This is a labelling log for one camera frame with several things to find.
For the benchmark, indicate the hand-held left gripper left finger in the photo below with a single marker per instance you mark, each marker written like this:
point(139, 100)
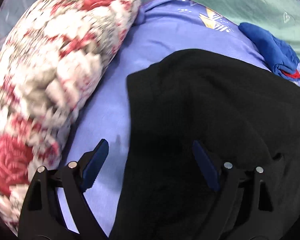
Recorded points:
point(95, 166)

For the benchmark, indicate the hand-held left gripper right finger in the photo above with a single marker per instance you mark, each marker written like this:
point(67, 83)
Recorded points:
point(205, 164)

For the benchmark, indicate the black pants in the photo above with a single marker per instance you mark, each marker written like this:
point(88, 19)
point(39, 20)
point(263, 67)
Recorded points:
point(195, 100)

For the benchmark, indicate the red and white floral pillow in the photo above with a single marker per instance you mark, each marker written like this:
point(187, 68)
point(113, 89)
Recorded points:
point(47, 67)

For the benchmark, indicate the red folded garment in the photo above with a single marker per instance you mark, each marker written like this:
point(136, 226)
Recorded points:
point(294, 75)

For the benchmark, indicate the blue folded garment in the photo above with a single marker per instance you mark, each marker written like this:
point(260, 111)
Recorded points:
point(270, 43)

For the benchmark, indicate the purple printed blanket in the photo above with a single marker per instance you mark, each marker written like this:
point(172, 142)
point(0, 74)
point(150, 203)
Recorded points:
point(170, 30)

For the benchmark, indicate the teal printed bedsheet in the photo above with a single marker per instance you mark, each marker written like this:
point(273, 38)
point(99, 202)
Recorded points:
point(260, 2)

